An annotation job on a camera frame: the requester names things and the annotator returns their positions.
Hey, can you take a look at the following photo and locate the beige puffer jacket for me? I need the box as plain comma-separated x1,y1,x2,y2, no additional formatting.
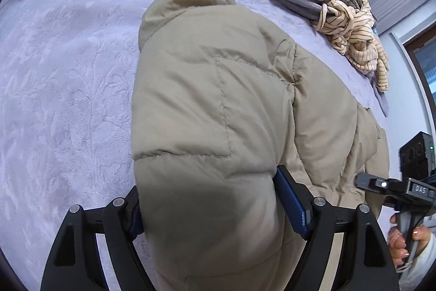
131,0,389,290

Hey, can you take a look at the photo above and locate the right hand with painted nails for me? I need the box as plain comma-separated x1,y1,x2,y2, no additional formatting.
387,214,433,276

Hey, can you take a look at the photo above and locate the dark framed window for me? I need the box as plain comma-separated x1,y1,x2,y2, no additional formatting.
405,26,436,120

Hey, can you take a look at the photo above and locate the brown and cream striped garment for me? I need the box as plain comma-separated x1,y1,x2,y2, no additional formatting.
308,0,389,92

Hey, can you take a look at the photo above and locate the lilac bed cover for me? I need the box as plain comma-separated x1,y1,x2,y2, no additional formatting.
0,0,390,291

